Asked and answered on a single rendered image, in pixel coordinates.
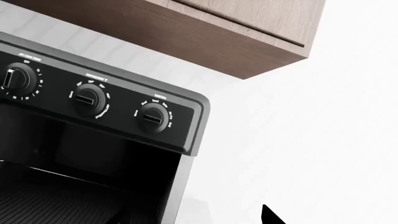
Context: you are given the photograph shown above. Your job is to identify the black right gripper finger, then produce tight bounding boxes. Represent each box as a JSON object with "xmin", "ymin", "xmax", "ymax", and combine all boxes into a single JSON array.
[{"xmin": 261, "ymin": 203, "xmax": 287, "ymax": 224}]

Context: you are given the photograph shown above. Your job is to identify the black function knob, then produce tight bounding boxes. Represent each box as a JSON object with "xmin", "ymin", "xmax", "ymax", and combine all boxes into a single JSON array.
[{"xmin": 136, "ymin": 103, "xmax": 169, "ymax": 134}]

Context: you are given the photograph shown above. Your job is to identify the black toaster oven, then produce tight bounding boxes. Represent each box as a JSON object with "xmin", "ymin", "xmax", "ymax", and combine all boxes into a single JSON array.
[{"xmin": 0, "ymin": 32, "xmax": 211, "ymax": 224}]

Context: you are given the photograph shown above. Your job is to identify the black temperature knob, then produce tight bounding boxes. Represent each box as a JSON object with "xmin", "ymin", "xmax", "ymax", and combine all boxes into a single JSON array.
[{"xmin": 72, "ymin": 83, "xmax": 106, "ymax": 117}]

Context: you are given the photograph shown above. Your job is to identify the black timer knob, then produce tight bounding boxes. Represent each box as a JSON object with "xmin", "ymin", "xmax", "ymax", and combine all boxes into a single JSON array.
[{"xmin": 1, "ymin": 62, "xmax": 38, "ymax": 97}]

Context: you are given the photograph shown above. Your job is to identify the brown wooden wall cabinet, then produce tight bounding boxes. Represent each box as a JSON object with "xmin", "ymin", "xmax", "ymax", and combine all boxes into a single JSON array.
[{"xmin": 5, "ymin": 0, "xmax": 326, "ymax": 80}]

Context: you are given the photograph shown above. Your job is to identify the black wire oven rack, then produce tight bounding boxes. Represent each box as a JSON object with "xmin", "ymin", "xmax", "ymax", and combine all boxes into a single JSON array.
[{"xmin": 0, "ymin": 184, "xmax": 124, "ymax": 224}]

